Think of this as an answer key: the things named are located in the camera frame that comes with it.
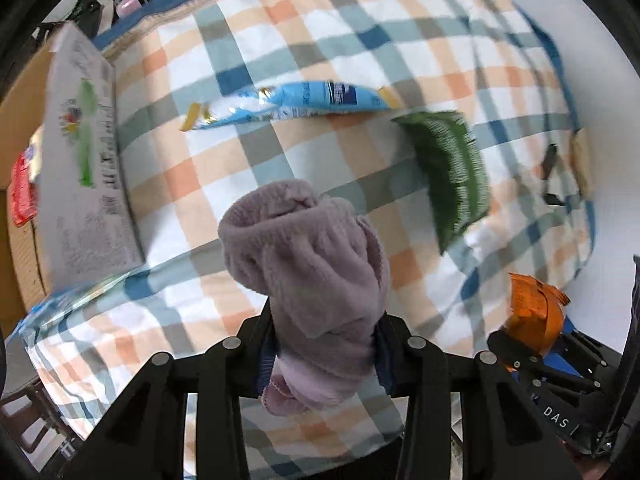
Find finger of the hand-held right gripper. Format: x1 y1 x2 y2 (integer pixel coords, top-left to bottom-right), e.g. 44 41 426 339
550 327 623 386
486 327 551 378

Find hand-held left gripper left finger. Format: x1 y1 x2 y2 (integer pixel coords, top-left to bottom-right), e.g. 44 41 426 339
60 310 275 480

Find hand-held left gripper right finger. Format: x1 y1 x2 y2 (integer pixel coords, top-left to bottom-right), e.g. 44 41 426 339
374 314 587 480

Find orange snack packet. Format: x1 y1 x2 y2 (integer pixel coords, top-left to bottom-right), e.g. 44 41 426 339
502 272 571 358

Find pink fluffy sock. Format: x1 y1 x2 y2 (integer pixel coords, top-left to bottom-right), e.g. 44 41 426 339
218 178 392 417

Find cardboard box with white flap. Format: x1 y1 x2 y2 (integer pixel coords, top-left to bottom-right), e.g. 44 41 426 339
0 22 147 301

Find green snack packet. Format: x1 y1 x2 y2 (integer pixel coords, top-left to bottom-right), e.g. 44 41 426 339
391 109 492 257

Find small black object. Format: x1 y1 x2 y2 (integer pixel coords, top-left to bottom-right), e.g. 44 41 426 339
539 143 567 207

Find pale blue plastic packet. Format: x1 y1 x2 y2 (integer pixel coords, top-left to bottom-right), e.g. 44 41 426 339
19 280 128 333

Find brown wooden chair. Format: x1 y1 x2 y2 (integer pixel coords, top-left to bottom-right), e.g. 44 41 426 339
0 380 78 463

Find blue snack packet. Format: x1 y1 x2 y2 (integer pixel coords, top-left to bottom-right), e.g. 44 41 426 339
181 80 401 133

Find red snack packet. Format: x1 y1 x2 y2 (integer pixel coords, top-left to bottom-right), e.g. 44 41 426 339
9 152 40 227

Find white and yellow packet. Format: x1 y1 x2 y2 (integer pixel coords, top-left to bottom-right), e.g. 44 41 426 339
22 127 47 183

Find plaid blanket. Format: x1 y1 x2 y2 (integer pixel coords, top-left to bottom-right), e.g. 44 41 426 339
20 0 598 480

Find black bag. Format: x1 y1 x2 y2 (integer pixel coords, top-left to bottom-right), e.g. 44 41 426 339
74 0 105 38

